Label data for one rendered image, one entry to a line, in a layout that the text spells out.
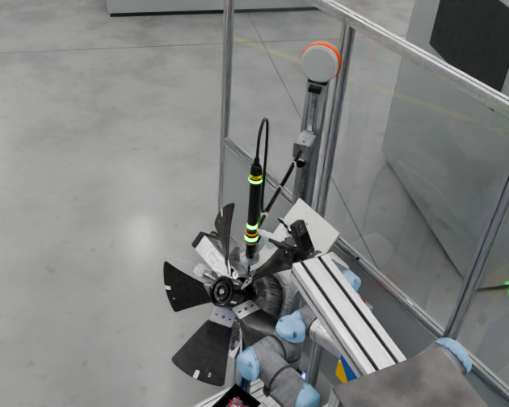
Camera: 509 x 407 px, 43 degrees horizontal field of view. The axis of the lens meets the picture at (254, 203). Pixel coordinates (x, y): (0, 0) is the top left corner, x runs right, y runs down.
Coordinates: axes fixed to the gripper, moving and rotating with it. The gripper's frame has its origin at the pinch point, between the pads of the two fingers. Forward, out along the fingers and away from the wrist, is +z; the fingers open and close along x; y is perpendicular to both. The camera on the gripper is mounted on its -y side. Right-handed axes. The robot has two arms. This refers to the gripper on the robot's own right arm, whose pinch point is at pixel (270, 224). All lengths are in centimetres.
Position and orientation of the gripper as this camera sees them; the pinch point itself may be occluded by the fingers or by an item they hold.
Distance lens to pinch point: 208.3
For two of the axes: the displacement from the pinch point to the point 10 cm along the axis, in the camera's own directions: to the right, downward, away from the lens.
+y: -0.6, 7.7, 6.3
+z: -7.0, -4.9, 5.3
